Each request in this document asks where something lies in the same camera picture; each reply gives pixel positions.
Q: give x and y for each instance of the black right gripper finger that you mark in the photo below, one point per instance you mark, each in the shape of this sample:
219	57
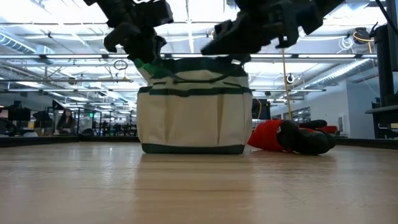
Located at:
239	39

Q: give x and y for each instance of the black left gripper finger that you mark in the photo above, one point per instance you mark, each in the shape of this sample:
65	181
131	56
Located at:
146	46
121	37

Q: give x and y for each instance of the cream green-trimmed gardening bag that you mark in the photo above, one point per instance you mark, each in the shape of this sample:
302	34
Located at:
194	124

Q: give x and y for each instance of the red black gardening glove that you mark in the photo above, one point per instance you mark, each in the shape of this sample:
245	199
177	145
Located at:
264	137

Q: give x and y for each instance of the black background monitor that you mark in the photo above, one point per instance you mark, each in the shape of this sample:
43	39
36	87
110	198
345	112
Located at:
262	109

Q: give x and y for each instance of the person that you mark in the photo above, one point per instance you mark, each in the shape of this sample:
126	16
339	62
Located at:
66	123

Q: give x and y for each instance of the red chair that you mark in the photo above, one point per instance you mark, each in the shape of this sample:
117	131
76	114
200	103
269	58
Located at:
331	129

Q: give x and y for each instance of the black monitor stand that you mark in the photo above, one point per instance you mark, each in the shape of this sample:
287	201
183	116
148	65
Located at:
385	77

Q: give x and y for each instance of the grey side desk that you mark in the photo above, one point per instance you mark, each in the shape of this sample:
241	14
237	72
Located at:
377	109

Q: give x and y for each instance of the silver ventilation duct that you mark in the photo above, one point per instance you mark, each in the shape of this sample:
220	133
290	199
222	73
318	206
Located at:
345	72

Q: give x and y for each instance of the white ventilation duct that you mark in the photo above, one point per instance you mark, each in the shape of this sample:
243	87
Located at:
18	43

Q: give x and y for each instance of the black table frame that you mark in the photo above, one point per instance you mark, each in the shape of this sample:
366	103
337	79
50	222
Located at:
46	141

